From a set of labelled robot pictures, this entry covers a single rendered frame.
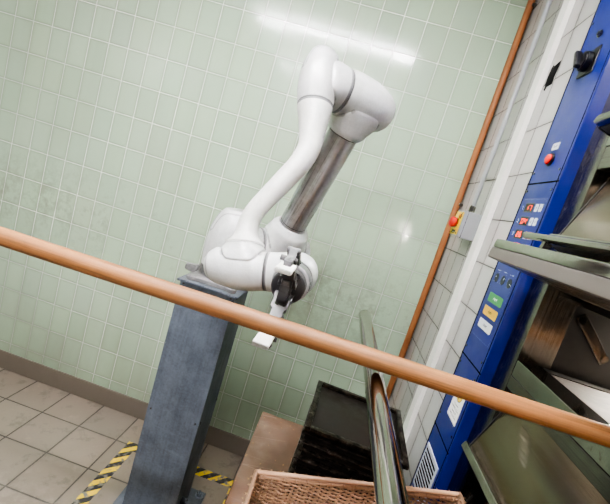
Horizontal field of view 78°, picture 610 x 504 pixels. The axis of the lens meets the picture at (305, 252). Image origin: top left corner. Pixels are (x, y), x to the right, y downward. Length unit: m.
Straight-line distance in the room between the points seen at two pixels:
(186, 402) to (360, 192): 1.13
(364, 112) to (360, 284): 0.90
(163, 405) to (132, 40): 1.64
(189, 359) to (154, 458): 0.42
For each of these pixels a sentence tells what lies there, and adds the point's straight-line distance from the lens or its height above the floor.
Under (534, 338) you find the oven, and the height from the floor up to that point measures 1.24.
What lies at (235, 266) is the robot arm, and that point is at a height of 1.18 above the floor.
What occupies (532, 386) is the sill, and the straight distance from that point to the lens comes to 0.96.
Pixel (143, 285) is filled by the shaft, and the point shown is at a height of 1.19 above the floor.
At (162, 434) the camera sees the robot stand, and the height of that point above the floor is 0.42.
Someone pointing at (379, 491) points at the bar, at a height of 1.17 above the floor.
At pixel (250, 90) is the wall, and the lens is 1.92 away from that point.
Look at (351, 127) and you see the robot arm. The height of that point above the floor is 1.62.
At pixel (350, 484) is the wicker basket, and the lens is 1.05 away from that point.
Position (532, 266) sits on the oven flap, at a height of 1.40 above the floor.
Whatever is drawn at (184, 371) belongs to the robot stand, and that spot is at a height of 0.68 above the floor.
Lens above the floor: 1.40
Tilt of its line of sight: 9 degrees down
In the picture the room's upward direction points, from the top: 17 degrees clockwise
